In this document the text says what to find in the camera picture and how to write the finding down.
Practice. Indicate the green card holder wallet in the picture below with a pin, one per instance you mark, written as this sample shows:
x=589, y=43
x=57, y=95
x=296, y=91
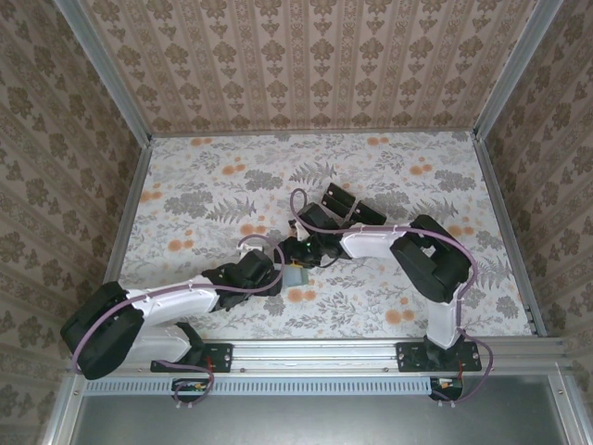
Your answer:
x=296, y=278

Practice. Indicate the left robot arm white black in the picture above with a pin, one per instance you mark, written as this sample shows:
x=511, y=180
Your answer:
x=176, y=299

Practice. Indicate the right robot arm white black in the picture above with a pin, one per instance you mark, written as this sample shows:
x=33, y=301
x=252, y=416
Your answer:
x=370, y=243

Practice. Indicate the black credit card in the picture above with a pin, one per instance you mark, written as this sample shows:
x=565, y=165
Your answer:
x=368, y=218
x=342, y=192
x=374, y=209
x=334, y=205

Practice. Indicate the black connector box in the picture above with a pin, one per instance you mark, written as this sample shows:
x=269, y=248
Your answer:
x=447, y=388
x=190, y=388

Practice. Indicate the floral patterned table cover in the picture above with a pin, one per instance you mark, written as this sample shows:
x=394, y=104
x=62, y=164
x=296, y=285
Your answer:
x=208, y=162

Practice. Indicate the grey metal sheet panel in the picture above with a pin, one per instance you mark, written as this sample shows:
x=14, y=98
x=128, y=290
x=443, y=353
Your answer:
x=301, y=422

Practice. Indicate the aluminium mounting rail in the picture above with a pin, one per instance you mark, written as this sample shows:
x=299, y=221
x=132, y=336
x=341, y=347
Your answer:
x=301, y=354

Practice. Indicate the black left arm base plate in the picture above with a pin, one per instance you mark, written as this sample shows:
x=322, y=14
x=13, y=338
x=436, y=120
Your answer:
x=222, y=357

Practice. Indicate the aluminium table side rail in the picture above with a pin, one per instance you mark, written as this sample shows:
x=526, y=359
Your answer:
x=135, y=185
x=494, y=185

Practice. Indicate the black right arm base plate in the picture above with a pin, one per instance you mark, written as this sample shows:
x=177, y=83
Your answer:
x=410, y=359

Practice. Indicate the aluminium panel frame bar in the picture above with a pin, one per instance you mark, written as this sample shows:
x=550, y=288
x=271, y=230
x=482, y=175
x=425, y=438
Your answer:
x=62, y=426
x=567, y=417

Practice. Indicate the aluminium frame post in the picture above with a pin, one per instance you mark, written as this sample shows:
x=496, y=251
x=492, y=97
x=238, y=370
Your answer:
x=107, y=69
x=514, y=69

